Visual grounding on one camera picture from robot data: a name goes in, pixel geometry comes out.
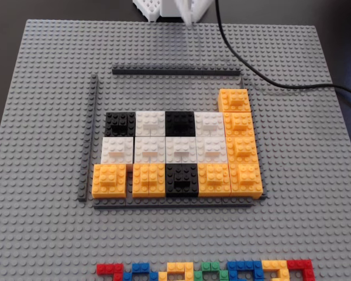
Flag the blue brick letter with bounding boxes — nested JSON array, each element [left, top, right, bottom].
[[226, 260, 266, 281], [122, 262, 160, 281]]

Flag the green brick letter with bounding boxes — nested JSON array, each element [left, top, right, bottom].
[[192, 261, 229, 281]]

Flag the orange brick cube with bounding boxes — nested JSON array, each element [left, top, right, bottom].
[[217, 88, 252, 114], [228, 162, 264, 200], [197, 162, 232, 197], [225, 135, 260, 165], [132, 162, 167, 198], [91, 163, 128, 199], [222, 111, 255, 138]]

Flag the white brick cube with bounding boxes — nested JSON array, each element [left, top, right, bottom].
[[194, 111, 225, 138], [195, 136, 229, 164], [165, 136, 198, 164], [133, 136, 167, 165], [100, 136, 135, 165], [135, 110, 167, 138]]

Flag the red brick letter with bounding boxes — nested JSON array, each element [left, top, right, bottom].
[[286, 259, 315, 281], [96, 263, 125, 281]]

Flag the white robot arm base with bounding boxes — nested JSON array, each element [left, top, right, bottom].
[[132, 0, 214, 24]]

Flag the black brick cube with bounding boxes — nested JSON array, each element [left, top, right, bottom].
[[165, 162, 199, 197], [104, 111, 137, 138], [164, 110, 196, 138]]

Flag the black cable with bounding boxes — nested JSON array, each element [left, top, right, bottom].
[[214, 0, 351, 102]]

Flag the yellow brick letter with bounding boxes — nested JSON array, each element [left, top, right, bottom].
[[158, 261, 195, 281], [261, 259, 290, 281]]

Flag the grey studded baseplate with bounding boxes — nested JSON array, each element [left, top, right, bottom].
[[0, 19, 351, 281]]

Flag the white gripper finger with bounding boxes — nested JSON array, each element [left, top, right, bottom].
[[190, 0, 201, 27], [175, 0, 194, 26]]

